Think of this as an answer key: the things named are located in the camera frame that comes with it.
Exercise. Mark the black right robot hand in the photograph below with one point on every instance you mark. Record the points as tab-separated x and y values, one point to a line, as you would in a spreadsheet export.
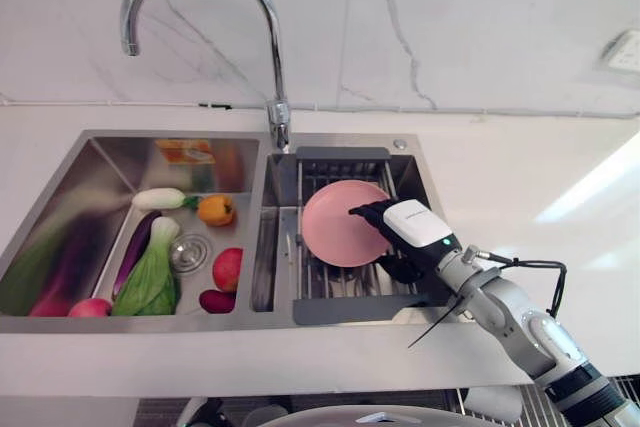
409	227

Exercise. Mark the pink round plate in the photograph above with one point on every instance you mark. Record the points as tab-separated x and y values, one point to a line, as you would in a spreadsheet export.
336	227

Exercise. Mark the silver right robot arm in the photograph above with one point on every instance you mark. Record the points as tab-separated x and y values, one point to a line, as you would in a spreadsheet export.
520	319

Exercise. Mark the grey sink drain rack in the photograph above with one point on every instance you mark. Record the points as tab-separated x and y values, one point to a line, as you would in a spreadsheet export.
350	267

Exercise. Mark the round sink overflow button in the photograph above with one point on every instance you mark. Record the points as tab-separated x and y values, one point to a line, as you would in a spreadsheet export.
399	143

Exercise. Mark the red apple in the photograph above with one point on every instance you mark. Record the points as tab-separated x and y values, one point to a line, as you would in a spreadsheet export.
228	269

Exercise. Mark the orange bell pepper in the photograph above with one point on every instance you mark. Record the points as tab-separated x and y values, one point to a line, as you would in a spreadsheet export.
216	210

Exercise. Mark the stainless steel double sink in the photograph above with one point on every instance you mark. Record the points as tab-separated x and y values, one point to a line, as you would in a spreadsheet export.
215	247

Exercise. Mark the dark red sweet potato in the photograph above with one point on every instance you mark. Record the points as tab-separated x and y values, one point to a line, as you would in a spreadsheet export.
216	301

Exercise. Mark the silver robot body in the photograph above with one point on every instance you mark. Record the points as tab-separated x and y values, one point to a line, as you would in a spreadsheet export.
320	414

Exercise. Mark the chrome gooseneck faucet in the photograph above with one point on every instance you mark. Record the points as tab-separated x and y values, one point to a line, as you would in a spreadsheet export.
272	67

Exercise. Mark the chrome sink drain strainer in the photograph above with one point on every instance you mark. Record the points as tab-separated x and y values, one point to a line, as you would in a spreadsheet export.
189	250

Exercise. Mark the orange sticker label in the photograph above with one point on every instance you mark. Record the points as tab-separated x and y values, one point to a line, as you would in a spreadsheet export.
186	152

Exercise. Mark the white radish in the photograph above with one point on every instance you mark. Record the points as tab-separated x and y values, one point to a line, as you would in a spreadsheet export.
157	198

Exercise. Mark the green bok choy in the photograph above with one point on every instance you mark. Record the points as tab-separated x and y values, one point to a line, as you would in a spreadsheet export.
149	282

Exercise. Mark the purple eggplant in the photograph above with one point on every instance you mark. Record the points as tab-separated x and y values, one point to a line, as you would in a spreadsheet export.
133	252

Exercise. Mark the pink round fruit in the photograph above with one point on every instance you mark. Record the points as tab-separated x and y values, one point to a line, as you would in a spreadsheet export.
90	307

